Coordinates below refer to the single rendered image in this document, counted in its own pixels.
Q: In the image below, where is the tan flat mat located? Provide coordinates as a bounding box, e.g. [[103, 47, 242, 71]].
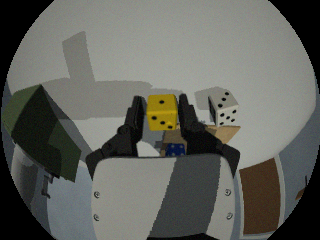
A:
[[160, 123, 241, 156]]

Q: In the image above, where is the yellow die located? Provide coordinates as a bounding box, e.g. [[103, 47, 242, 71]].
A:
[[146, 94, 178, 131]]

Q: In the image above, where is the blue die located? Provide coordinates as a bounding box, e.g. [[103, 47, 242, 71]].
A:
[[165, 143, 186, 156]]

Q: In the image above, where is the white die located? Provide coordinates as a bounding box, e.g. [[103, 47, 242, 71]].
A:
[[209, 90, 239, 127]]

